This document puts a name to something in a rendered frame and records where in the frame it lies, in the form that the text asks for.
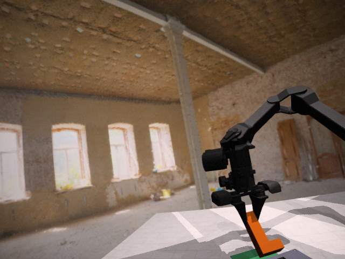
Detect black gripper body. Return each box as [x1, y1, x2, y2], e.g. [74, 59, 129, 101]
[211, 166, 281, 206]

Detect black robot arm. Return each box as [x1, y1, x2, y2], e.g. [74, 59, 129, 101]
[202, 85, 345, 172]

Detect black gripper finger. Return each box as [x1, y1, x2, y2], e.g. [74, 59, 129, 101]
[231, 201, 247, 225]
[249, 194, 268, 220]

